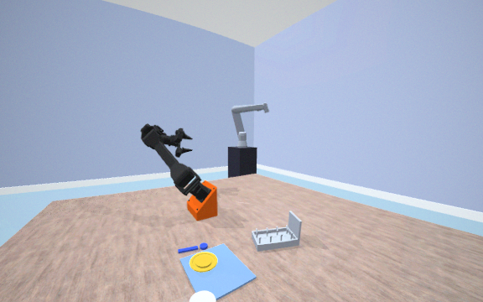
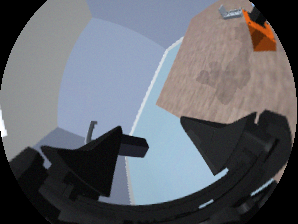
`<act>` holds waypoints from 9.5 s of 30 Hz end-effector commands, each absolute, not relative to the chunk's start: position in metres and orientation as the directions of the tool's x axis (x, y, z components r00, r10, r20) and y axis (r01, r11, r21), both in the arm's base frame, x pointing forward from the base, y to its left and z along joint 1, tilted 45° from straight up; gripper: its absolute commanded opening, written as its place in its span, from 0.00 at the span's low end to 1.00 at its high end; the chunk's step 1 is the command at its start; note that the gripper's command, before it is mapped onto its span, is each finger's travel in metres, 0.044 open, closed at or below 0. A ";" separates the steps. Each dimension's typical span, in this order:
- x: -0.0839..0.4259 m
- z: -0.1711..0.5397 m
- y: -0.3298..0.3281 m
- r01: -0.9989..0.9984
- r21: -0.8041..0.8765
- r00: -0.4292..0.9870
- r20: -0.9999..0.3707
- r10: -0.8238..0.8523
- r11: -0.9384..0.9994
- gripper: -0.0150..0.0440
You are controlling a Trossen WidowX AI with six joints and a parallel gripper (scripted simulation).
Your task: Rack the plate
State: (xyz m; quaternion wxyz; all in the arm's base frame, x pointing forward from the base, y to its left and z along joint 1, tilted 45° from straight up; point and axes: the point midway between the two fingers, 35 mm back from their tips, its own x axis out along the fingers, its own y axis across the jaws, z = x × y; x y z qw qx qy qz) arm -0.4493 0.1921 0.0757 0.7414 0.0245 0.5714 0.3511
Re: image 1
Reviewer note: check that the light blue flat square mat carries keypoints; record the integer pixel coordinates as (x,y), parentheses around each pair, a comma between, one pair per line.
(228,275)

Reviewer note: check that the yellow plate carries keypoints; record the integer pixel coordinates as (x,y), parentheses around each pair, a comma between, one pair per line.
(203,262)

